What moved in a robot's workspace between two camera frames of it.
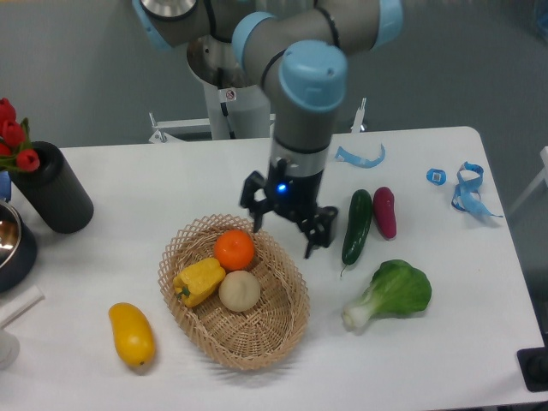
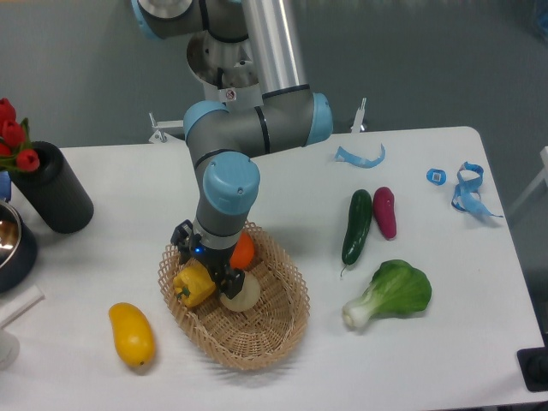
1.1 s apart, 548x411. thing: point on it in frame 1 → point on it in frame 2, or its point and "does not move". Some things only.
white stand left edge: x=9 y=348 does not move
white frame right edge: x=543 y=176 does not move
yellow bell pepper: x=196 y=282 does not move
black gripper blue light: x=295 y=196 → x=190 y=247
